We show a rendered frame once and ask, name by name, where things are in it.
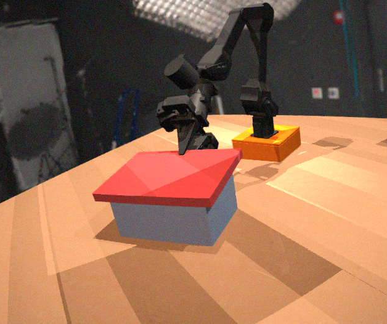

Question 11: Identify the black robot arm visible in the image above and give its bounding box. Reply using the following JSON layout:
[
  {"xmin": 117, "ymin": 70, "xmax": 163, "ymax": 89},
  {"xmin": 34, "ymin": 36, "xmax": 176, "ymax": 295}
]
[{"xmin": 156, "ymin": 2, "xmax": 279, "ymax": 139}]

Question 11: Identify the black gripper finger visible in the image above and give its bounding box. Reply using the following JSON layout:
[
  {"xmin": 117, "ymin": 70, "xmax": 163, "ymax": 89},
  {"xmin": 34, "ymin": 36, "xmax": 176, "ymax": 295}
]
[
  {"xmin": 170, "ymin": 118, "xmax": 199, "ymax": 155},
  {"xmin": 187, "ymin": 136, "xmax": 211, "ymax": 150}
]

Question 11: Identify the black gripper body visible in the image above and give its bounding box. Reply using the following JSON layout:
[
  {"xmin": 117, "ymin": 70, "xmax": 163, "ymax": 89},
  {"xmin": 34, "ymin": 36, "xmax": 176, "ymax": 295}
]
[{"xmin": 162, "ymin": 93, "xmax": 219, "ymax": 150}]

